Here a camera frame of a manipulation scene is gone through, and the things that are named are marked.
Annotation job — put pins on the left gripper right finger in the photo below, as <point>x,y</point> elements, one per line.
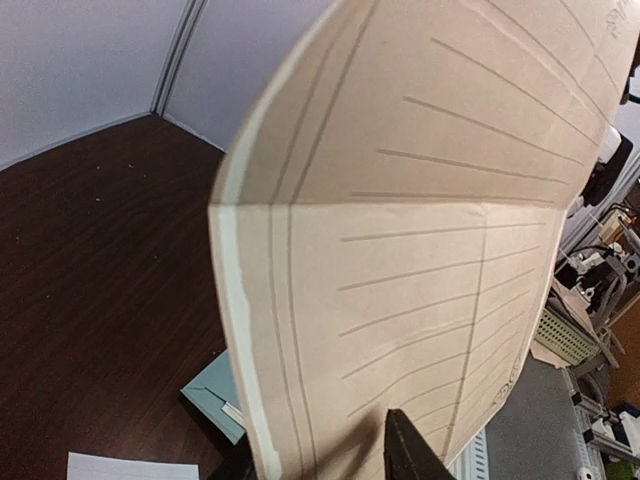
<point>407,456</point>

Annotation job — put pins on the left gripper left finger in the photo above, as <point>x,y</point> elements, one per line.
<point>238,464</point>

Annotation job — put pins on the light blue envelope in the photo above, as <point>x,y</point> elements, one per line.
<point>210,389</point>

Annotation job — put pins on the white sticker sheet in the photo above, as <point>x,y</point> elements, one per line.
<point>83,466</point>

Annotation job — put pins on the beige decorated lined sheet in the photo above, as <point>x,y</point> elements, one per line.
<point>385,226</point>

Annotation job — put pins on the white letter paper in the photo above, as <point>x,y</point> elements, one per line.
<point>233,412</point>

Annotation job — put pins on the front aluminium rail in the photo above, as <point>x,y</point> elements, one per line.
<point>473,462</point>

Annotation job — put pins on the left aluminium frame post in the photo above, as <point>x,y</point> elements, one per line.
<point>175,55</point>

